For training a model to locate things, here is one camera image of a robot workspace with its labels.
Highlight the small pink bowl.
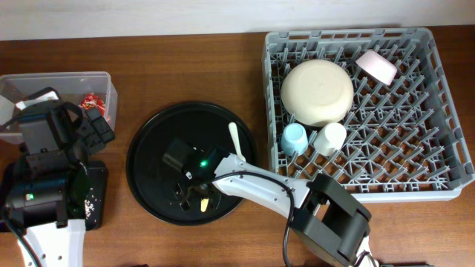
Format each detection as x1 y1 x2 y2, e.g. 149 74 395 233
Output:
356 50 397 85

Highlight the yellow plastic spoon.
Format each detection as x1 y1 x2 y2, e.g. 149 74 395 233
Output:
200 198 209 213

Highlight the white plastic cup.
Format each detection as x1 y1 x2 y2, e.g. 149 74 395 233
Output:
313 122 347 156

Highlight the grey dishwasher rack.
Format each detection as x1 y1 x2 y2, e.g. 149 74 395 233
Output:
262 27 474 203

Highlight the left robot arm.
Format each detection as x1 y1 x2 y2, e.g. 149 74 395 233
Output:
1 100 114 266

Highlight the light blue plastic cup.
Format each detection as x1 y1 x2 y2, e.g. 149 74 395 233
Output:
281 123 309 156

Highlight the black rectangular tray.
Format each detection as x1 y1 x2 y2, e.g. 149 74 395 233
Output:
0 159 109 233

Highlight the clear plastic waste bin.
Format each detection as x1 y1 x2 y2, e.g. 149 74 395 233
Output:
1 71 118 129

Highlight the cream large bowl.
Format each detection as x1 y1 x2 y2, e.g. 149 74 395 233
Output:
281 59 354 127

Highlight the cooked rice pile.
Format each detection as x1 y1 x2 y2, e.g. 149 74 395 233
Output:
84 188 102 220

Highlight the black round tray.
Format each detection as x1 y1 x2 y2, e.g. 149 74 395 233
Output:
126 102 258 226

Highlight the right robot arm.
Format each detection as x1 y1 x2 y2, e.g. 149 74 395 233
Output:
177 148 379 266

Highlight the red snack wrapper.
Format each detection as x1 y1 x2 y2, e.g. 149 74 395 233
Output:
79 92 111 122

